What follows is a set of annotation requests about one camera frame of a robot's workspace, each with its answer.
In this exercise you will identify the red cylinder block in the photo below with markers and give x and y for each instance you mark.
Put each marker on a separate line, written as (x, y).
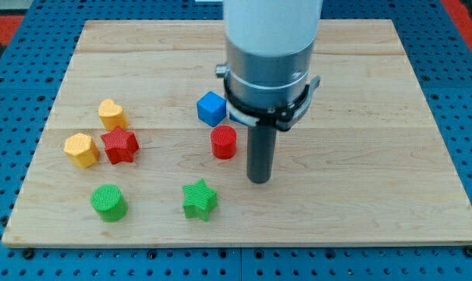
(223, 142)

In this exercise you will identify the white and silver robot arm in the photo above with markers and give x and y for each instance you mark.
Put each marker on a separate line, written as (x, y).
(268, 54)

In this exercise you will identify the green star block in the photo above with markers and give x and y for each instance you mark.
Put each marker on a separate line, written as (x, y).
(199, 200)

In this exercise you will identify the red star block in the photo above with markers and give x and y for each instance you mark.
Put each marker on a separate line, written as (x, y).
(120, 145)

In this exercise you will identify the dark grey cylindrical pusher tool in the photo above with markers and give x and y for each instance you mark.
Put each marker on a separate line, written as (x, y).
(260, 153)

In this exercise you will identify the blue cube block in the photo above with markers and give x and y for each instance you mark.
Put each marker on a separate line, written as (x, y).
(211, 109)

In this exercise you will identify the light wooden board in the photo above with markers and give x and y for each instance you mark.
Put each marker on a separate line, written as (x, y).
(365, 167)

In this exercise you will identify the yellow heart block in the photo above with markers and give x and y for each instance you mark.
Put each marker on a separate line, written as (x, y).
(112, 115)

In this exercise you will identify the green cylinder block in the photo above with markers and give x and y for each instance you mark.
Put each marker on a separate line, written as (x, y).
(108, 202)

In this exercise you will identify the yellow hexagon block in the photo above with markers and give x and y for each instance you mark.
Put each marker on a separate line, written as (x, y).
(81, 150)

